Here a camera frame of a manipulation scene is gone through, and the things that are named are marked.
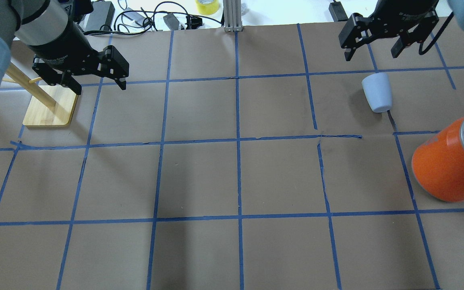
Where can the orange can with grey lid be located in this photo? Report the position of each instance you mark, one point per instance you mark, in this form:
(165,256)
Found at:
(438,164)

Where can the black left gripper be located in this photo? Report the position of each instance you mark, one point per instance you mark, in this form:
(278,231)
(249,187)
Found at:
(60,45)

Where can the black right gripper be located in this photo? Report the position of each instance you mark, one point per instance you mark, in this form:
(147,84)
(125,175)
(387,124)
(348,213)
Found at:
(406,9)

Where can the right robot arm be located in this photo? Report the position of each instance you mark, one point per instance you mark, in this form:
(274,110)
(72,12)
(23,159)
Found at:
(457,12)

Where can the wooden cup stand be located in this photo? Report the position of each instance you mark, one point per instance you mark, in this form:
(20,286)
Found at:
(50,106)

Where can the black power adapter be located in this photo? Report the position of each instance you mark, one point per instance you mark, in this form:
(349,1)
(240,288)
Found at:
(337,11)

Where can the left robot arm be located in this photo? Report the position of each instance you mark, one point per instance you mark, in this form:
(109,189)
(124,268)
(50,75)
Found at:
(33,22)

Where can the black power brick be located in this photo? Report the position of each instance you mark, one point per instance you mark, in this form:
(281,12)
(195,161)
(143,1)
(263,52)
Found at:
(101,17)

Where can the yellow tape roll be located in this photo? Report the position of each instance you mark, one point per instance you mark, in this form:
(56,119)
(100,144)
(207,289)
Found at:
(207,7)

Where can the aluminium frame post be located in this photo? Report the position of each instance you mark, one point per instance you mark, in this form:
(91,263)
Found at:
(232,15)

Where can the light blue plastic cup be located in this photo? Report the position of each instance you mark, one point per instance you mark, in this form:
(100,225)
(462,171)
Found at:
(378,92)

